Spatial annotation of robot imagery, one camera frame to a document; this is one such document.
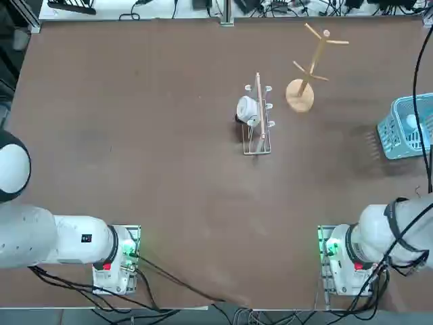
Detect white cable bundle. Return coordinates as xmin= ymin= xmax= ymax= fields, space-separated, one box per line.
xmin=232 ymin=307 xmax=263 ymax=325

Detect aluminium profile beam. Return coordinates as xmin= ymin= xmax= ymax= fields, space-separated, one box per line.
xmin=26 ymin=0 xmax=42 ymax=34

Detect aluminium profile post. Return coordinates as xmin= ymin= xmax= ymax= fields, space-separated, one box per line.
xmin=220 ymin=0 xmax=235 ymax=26

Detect white wire cup rack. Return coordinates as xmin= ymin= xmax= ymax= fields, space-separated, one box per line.
xmin=242 ymin=72 xmax=277 ymax=156

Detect wooden cup rack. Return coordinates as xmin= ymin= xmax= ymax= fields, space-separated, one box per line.
xmin=285 ymin=22 xmax=350 ymax=114

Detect black box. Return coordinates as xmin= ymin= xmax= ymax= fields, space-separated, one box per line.
xmin=235 ymin=0 xmax=265 ymax=15

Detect blue plastic basket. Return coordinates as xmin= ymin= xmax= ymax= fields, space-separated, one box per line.
xmin=377 ymin=93 xmax=433 ymax=160

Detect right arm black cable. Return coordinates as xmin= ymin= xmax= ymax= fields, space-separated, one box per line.
xmin=413 ymin=22 xmax=433 ymax=194

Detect white cup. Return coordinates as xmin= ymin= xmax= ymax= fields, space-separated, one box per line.
xmin=235 ymin=95 xmax=260 ymax=125

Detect looped black cable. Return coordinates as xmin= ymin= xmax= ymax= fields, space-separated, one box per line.
xmin=118 ymin=0 xmax=153 ymax=21

